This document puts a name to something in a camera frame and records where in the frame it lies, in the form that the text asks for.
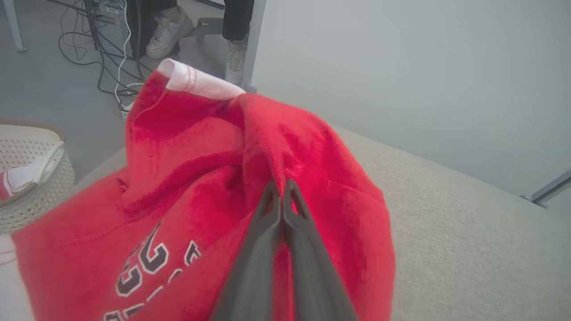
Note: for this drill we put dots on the white sneaker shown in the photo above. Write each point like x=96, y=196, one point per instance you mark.
x=167, y=35
x=235, y=60

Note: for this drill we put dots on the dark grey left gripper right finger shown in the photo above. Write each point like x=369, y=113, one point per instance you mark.
x=312, y=276

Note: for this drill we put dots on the silver computer tower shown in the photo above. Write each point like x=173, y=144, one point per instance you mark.
x=113, y=22

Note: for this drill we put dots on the black trouser leg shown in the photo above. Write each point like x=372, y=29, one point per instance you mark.
x=237, y=18

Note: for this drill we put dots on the red shorts with white stripe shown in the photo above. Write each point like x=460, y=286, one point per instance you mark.
x=200, y=156

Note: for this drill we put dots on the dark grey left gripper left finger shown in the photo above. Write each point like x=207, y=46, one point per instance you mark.
x=254, y=276

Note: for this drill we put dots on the white partition panel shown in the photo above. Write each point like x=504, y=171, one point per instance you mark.
x=401, y=58

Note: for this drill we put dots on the grey chair base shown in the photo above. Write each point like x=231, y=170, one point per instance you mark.
x=207, y=26

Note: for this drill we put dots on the white power strip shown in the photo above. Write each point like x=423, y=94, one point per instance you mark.
x=127, y=110

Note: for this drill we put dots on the white perforated laundry basket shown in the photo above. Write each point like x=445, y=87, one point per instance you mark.
x=22, y=142

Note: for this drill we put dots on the white table leg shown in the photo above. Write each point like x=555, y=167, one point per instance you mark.
x=13, y=26

